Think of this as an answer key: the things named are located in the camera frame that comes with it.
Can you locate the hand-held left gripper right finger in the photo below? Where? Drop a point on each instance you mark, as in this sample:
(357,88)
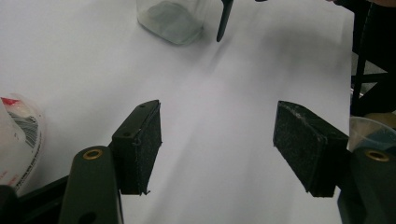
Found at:
(308,149)

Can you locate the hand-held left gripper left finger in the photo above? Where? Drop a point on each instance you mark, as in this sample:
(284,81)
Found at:
(137,149)

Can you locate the clear plastic cup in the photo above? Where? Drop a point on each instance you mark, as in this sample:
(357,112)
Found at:
(367,130)

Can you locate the white paper sheet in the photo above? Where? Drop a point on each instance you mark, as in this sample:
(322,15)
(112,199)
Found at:
(218,93)

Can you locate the black metal frame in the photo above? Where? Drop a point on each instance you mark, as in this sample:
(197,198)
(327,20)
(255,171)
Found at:
(361,62)

